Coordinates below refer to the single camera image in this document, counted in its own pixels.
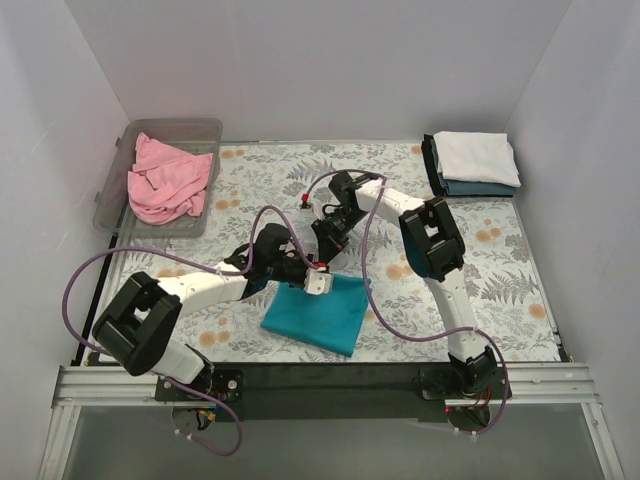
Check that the teal t shirt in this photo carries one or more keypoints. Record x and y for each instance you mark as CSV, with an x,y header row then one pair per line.
x,y
330,321

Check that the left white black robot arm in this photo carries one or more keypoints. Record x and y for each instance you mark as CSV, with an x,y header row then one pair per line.
x,y
136,328

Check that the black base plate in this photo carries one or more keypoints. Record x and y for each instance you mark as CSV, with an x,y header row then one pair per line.
x,y
330,391

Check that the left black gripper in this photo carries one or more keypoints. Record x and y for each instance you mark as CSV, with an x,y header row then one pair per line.
x,y
298,270

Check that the clear plastic bin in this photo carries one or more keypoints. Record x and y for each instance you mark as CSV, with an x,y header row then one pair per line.
x,y
113,213

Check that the folded grey-blue t shirt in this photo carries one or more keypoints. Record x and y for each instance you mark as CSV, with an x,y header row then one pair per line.
x,y
482,189

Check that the folded white t shirt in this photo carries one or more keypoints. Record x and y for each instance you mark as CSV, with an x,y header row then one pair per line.
x,y
476,157

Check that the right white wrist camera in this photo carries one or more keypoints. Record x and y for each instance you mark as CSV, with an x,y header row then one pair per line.
x,y
306,203

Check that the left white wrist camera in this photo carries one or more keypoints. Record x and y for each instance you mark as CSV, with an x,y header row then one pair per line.
x,y
318,282

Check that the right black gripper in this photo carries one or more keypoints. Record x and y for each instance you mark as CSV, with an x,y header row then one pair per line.
x,y
327,240

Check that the pink t shirt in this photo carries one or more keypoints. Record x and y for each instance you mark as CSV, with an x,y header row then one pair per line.
x,y
166,183

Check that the floral table mat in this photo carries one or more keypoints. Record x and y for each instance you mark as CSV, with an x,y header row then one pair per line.
x,y
264,183

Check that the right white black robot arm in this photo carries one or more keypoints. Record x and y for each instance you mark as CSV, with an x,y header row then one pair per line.
x,y
435,251

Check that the aluminium frame rail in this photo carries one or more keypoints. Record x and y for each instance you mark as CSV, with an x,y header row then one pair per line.
x,y
329,421

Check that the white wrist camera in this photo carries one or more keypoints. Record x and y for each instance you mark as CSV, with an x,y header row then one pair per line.
x,y
306,203
318,282

